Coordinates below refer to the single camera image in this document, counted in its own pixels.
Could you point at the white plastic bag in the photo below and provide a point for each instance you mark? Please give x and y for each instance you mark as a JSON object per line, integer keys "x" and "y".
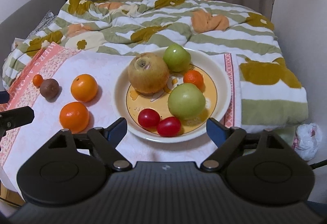
{"x": 307, "y": 141}

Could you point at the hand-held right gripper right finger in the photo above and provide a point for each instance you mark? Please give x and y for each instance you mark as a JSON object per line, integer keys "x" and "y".
{"x": 215, "y": 128}

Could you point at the grey headboard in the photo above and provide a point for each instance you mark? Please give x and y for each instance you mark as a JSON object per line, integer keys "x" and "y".
{"x": 28, "y": 6}

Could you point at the pink floral tablecloth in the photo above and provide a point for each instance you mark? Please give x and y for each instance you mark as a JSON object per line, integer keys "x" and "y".
{"x": 102, "y": 65}

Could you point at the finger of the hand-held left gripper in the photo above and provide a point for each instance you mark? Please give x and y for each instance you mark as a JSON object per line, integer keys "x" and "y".
{"x": 15, "y": 116}
{"x": 3, "y": 97}

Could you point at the small tangerine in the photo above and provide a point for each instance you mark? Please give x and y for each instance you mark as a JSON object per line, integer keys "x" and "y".
{"x": 37, "y": 80}
{"x": 193, "y": 78}

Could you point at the grey floral pillow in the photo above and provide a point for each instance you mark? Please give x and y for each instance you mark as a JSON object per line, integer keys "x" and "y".
{"x": 43, "y": 23}

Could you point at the green apple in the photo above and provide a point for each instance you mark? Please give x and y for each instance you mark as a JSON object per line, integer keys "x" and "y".
{"x": 176, "y": 58}
{"x": 186, "y": 101}

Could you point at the brown kiwi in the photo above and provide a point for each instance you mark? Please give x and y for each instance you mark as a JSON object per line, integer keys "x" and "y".
{"x": 49, "y": 89}

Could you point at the cream plate with yellow print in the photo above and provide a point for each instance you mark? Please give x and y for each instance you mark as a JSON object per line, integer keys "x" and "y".
{"x": 120, "y": 101}

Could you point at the yellow round pear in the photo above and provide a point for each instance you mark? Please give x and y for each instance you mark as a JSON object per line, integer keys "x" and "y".
{"x": 149, "y": 77}

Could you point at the red cherry tomato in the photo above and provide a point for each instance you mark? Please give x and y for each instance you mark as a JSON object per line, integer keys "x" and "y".
{"x": 168, "y": 126}
{"x": 149, "y": 118}

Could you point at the green striped flower blanket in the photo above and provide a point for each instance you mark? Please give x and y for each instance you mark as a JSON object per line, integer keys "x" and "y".
{"x": 230, "y": 34}

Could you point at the small paper pack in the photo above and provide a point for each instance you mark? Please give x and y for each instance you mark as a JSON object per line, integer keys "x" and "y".
{"x": 19, "y": 43}

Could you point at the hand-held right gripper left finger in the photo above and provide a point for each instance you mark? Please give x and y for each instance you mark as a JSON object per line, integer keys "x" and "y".
{"x": 118, "y": 128}

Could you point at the orange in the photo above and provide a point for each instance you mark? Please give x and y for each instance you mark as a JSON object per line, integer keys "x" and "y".
{"x": 74, "y": 117}
{"x": 84, "y": 87}

